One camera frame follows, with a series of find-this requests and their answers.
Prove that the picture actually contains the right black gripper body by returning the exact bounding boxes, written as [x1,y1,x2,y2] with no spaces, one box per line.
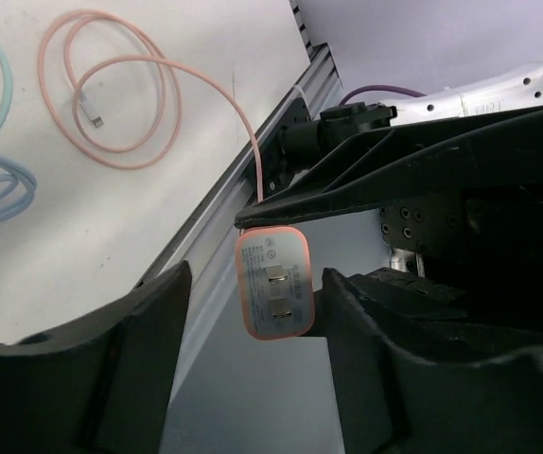
[379,184,543,289]

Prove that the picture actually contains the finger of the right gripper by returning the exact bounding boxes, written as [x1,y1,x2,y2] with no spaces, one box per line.
[236,106,543,229]
[307,267,543,346]

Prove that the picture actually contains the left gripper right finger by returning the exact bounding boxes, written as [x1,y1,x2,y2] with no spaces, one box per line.
[321,269,543,453]

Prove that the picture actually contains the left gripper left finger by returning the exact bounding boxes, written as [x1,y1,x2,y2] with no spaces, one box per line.
[0,262,192,453]

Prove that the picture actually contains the pink charger plug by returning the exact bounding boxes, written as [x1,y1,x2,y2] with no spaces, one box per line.
[235,226,316,341]

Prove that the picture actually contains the blue charger cable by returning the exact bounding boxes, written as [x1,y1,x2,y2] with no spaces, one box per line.
[0,144,38,231]

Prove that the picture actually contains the pink charger cable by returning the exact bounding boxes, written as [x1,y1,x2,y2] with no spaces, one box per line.
[38,9,268,204]

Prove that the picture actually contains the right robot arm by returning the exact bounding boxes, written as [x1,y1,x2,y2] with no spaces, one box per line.
[235,58,543,361]

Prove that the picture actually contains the front aluminium rail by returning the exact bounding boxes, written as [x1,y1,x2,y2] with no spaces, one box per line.
[142,44,340,374]

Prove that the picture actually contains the aluminium rail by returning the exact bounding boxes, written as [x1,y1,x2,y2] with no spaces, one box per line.
[289,0,313,55]
[142,44,340,374]

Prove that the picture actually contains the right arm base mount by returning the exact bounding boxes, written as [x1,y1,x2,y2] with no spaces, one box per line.
[262,102,397,197]

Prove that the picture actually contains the right side aluminium rail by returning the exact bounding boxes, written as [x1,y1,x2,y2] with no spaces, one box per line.
[289,0,313,55]

